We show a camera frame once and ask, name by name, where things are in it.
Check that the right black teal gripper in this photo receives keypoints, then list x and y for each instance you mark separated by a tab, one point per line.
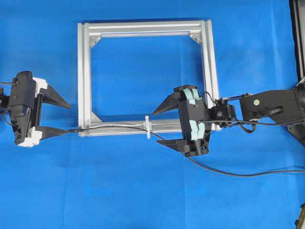
193	113

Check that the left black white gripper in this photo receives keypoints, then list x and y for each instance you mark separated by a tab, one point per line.
23	94

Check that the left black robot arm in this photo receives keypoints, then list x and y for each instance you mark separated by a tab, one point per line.
36	117

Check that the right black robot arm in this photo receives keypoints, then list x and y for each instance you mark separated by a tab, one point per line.
284	107

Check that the yellowish object at corner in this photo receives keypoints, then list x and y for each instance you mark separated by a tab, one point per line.
300	222

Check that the white string loop clip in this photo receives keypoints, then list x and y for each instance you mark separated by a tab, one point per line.
147	126

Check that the aluminium extrusion frame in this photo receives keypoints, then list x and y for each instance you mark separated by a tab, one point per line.
89	34

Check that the black metal stand frame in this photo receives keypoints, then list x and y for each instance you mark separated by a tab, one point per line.
297	11

